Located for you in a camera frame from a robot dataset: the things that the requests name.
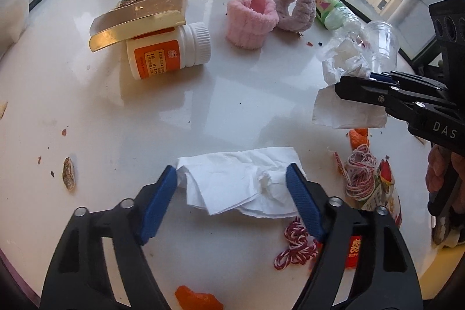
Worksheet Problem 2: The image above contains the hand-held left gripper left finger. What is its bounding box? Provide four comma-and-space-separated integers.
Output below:
40, 165, 178, 310

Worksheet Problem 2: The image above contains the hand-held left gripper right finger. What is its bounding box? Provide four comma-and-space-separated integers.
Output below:
285, 163, 424, 310

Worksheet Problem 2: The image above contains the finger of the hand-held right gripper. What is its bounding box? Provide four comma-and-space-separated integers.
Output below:
371, 70, 451, 93
334, 76, 418, 122

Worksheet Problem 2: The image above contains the white paper napkin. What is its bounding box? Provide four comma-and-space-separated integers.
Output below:
312, 85, 389, 130

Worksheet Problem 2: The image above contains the person's right hand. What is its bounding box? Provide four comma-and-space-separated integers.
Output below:
425, 144, 455, 194

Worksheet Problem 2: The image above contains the clear plastic cup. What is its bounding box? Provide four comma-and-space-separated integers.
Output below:
358, 20, 399, 74

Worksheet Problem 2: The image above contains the red white twine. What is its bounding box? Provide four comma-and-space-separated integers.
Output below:
273, 216, 320, 270

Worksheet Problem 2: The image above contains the small orange peel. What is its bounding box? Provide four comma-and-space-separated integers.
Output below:
347, 128, 371, 151

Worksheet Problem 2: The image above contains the green label plastic bottle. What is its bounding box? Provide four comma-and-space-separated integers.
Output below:
284, 0, 366, 38

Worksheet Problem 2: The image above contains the brown peanut shell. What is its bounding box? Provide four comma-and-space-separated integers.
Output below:
62, 157, 76, 191

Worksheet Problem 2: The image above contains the mauve fuzzy wristband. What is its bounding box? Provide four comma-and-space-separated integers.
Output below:
271, 0, 316, 33

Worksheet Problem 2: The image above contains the brown fuzzy cloth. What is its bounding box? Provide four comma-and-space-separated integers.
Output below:
432, 216, 464, 247

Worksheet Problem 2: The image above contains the pink fuzzy wristband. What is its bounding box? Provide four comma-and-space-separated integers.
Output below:
225, 0, 280, 49

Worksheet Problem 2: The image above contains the orange label pill bottle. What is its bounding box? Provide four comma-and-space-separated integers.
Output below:
126, 22, 212, 80

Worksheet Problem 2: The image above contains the gold foil box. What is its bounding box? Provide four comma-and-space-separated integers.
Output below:
89, 0, 189, 53

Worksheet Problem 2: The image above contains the ball of red white string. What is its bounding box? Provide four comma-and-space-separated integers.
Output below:
343, 145, 378, 202

